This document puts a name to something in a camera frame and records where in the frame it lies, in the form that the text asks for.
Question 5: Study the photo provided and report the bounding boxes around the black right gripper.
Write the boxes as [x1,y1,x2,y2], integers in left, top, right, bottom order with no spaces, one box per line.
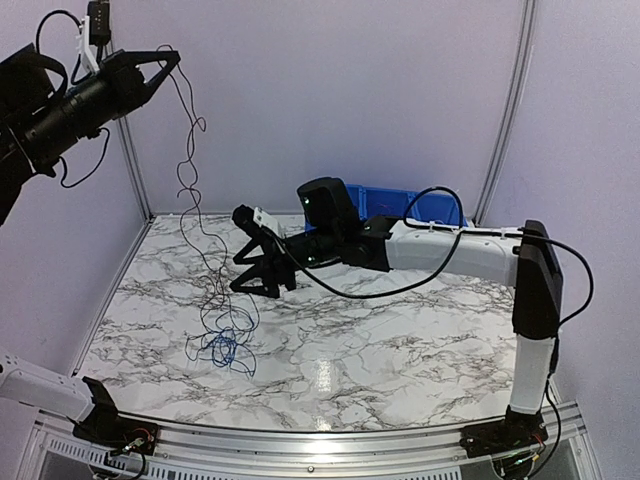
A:
[230,223,340,298]

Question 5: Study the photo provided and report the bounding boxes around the brown cable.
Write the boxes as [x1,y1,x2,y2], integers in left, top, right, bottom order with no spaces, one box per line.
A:
[157,44,261,341]

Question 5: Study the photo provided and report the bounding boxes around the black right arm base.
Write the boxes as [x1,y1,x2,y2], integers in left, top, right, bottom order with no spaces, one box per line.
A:
[459,402,548,458]

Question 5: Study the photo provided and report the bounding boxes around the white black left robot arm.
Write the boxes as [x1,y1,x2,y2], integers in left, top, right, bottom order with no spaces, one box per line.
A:
[1,44,180,445]

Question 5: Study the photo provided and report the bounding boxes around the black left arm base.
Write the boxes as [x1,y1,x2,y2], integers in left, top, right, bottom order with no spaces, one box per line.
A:
[71,377,159,455]

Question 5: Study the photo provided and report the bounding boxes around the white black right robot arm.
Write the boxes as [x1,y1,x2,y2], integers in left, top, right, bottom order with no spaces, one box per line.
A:
[230,177,586,448]

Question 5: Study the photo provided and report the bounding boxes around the blue plastic bin left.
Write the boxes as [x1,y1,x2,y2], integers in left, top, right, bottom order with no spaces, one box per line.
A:
[304,214,315,233]

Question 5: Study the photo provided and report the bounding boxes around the blue plastic bin right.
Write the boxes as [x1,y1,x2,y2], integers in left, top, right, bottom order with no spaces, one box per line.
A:
[407,192,468,226]

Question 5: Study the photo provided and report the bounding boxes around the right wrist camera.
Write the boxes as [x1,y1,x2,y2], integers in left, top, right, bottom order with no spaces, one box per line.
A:
[232,205,286,239]

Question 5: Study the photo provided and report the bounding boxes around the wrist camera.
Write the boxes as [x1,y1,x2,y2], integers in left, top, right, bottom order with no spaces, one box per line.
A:
[77,0,112,74]
[232,205,286,239]

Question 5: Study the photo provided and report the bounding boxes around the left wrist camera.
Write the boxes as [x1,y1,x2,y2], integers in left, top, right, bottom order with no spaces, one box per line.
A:
[77,0,112,74]

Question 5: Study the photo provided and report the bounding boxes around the aluminium frame post left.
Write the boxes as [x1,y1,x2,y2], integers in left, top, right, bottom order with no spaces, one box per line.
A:
[97,0,154,224]

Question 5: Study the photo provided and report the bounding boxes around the aluminium front rail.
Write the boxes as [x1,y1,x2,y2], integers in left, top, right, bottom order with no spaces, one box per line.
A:
[15,402,603,479]

